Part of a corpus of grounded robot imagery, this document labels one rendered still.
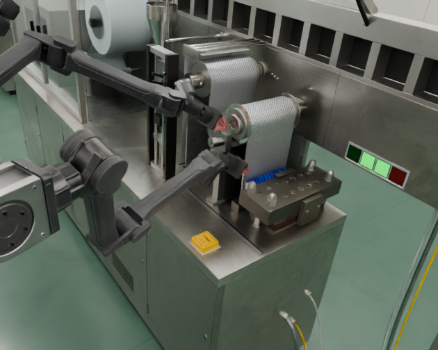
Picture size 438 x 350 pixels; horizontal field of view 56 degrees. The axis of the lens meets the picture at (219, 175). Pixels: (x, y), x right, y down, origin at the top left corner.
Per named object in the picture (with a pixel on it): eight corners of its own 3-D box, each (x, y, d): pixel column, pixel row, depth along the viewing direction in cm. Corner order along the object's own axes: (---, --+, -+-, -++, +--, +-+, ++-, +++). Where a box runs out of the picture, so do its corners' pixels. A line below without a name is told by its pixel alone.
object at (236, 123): (241, 133, 147) (229, 136, 153) (245, 132, 148) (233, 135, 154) (236, 112, 146) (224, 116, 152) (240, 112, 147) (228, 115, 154)
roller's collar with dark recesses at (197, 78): (183, 87, 164) (183, 71, 160) (195, 85, 167) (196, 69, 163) (192, 92, 159) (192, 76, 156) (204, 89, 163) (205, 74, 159)
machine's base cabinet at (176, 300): (28, 167, 344) (10, 65, 300) (102, 150, 380) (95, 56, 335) (206, 426, 180) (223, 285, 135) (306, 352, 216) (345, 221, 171)
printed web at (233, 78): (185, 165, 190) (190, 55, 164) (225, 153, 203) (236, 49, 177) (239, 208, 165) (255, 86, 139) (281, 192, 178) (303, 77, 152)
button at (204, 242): (190, 242, 146) (191, 237, 145) (206, 235, 150) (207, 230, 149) (202, 253, 142) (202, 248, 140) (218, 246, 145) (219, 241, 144)
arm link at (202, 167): (134, 236, 108) (105, 210, 111) (131, 248, 112) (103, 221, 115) (229, 162, 136) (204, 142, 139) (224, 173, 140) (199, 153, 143)
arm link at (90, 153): (74, 202, 75) (55, 184, 77) (116, 180, 83) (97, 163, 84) (82, 167, 69) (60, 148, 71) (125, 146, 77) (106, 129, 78)
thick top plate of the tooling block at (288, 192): (238, 203, 157) (240, 189, 154) (309, 175, 179) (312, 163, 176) (267, 226, 146) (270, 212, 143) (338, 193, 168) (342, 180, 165)
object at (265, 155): (241, 184, 159) (247, 141, 150) (284, 168, 172) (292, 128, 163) (242, 185, 159) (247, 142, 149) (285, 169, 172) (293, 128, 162)
